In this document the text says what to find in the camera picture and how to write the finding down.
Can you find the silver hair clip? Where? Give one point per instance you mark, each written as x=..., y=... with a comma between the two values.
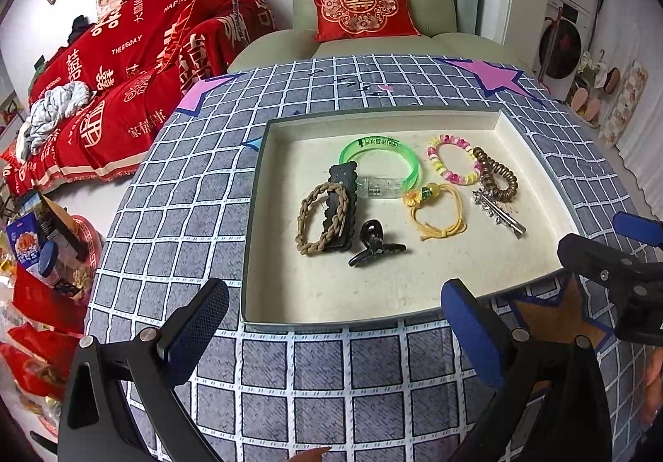
x=505, y=218

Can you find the black box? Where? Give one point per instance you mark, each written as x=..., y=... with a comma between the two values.
x=62, y=229

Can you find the black scalloped hair clip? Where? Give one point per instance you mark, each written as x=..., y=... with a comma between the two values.
x=344, y=177

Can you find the blue printed box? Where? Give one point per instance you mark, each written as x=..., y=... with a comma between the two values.
x=26, y=239

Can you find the person's right hand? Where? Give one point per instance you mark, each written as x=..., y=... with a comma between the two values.
x=653, y=384

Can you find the red embroidered cushion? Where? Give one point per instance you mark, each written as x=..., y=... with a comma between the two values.
x=362, y=3

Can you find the shoe rack with slippers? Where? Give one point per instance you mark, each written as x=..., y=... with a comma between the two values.
x=593, y=94

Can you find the grey white cloth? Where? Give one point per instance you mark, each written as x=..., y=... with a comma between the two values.
x=52, y=110

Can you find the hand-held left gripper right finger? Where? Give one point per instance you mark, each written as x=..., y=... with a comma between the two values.
x=471, y=332

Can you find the grey jewelry tray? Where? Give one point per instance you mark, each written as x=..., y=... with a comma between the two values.
x=466, y=255

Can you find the pile of red gift bags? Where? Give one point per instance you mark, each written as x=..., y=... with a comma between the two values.
x=41, y=337

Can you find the black claw clip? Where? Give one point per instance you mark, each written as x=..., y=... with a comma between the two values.
x=370, y=231

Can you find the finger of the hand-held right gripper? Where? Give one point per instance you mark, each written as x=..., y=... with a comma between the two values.
x=637, y=229
x=595, y=255

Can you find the red bedding sofa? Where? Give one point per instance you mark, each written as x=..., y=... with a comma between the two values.
x=129, y=53

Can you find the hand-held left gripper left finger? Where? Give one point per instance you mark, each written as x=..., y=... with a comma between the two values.
x=199, y=332

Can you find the patterned board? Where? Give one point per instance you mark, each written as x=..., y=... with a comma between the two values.
x=624, y=104

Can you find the person's left hand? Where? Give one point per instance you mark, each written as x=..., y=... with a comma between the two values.
x=311, y=455

